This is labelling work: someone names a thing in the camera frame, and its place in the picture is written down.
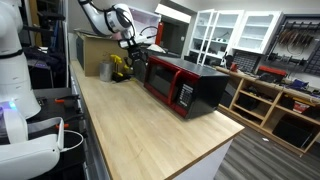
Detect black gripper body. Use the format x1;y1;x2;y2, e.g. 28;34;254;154
127;44;144;62

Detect red microwave oven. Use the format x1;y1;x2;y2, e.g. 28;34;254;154
143;55;184;108

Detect black microwave body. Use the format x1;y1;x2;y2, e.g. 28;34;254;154
148;54;231;120

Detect white tall open-door cabinet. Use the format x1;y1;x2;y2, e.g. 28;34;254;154
188;8;245;67

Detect white cloth bundle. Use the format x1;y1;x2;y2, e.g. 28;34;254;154
146;43;167;55

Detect aluminium hollow cylinder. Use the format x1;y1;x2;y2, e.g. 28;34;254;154
98;60;115;83

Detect red cylinder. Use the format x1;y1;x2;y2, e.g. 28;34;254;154
155;21;165;46

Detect large cardboard box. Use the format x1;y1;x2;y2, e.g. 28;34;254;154
75;31;131;77

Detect clear plastic storage bin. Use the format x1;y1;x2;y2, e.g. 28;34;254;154
128;5;162;36

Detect orange-tipped black clamp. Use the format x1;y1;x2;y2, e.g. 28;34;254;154
54;114;85;131
53;94;81;105

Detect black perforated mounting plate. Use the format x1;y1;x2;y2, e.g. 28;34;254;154
32;87;86;158

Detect black small-parts drawer organiser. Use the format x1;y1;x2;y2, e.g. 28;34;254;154
304;42;320;77
231;51;261;73

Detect red toolbox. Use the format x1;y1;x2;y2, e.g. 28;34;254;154
256;64;288;83

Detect wooden shelf workbench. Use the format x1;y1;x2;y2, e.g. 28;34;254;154
214;64;320;157

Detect pegboard with hanging tools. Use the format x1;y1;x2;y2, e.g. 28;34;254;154
266;13;320;68

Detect red cardboard packet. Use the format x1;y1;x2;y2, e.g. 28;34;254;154
292;100;311;115

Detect black storage bin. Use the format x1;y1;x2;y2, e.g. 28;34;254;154
271;114;315;150

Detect white cable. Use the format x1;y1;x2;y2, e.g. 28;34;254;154
59;129;85;154

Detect white glass-door wall cabinet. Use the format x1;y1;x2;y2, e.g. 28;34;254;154
231;10;283;56

